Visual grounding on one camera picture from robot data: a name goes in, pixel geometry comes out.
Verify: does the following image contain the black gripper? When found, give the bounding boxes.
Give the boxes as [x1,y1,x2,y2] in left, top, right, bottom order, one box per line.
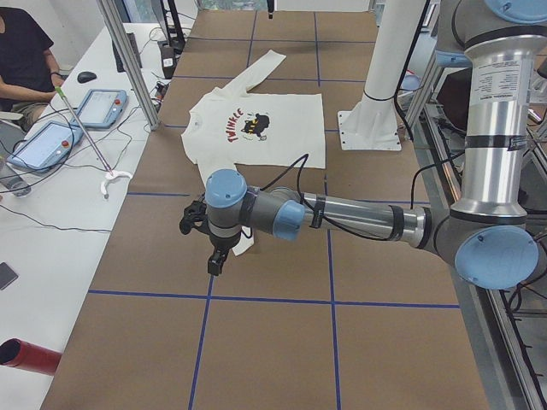
[208,233,238,275]

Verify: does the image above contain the cream long sleeve printed shirt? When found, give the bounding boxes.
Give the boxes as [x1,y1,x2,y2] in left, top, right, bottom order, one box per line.
[180,49,327,257]

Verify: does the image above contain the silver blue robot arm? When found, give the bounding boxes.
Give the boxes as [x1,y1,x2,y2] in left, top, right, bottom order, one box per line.
[201,1,546,290]

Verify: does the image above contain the black power adapter with label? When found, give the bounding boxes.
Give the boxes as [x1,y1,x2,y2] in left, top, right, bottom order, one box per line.
[160,44,177,79]

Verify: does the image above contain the pink reacher grabber stick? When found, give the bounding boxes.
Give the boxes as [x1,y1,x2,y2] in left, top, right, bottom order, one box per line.
[55,86,133,200]

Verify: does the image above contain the white central column with base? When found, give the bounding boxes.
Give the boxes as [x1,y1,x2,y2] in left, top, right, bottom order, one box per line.
[338,0,429,151]

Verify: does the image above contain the far blue teach pendant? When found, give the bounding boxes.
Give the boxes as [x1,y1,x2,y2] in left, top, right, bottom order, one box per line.
[75,89,127,130]

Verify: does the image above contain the blue teach pendant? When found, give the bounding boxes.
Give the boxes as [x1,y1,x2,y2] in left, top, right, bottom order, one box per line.
[7,121,83,173]
[75,89,127,130]

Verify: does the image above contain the black computer mouse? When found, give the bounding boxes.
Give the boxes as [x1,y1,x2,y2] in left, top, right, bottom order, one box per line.
[77,71,97,84]

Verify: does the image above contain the near blue teach pendant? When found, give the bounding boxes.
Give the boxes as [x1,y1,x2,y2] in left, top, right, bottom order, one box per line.
[7,121,83,173]

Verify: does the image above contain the black smartphone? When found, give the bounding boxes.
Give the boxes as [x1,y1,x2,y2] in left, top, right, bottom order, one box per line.
[0,262,19,290]

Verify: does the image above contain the red cylinder tube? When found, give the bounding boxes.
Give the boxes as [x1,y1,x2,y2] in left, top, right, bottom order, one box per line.
[1,338,62,376]

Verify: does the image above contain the seated person in black shirt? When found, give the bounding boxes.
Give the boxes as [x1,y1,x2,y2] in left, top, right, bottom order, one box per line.
[1,7,64,132]

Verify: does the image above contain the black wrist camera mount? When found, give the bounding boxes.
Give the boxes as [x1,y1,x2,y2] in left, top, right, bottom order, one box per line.
[179,201,210,235]

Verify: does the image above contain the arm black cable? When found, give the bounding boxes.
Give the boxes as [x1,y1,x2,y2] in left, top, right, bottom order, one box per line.
[260,153,467,240]

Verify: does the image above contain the aluminium frame post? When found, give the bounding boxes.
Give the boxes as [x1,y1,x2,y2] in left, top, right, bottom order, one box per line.
[97,0,160,131]

